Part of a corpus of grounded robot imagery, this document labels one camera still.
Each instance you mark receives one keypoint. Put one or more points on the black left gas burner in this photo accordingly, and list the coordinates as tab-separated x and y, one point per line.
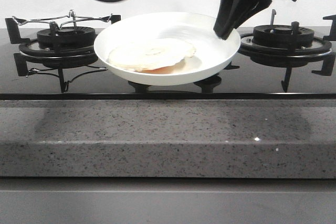
68	37

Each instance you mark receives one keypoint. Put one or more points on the black right gas burner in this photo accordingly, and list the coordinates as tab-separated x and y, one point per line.
282	36

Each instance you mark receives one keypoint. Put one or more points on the grey cabinet drawer front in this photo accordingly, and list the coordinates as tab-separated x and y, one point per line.
27	200

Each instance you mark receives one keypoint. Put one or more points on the black glass gas cooktop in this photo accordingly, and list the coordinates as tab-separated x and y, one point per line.
248	76

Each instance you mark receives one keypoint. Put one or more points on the black burner grate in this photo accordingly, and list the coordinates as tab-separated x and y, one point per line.
30	47
320	48

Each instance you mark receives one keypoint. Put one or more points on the black right burner grate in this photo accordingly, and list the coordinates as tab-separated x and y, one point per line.
320	48

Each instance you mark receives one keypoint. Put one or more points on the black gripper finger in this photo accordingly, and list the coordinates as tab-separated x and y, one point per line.
240	11
227	11

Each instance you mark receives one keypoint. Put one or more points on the fried egg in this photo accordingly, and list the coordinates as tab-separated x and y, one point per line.
150	54

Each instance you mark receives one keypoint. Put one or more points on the chrome wire pan support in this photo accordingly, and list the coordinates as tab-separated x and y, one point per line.
60	21

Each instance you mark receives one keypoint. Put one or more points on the white round plate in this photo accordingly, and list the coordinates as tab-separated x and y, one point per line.
212	53

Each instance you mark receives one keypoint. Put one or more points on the black left burner grate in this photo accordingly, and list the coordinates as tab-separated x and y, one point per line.
30	47

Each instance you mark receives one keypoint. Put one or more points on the black gas burner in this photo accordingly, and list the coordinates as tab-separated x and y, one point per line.
282	36
68	37

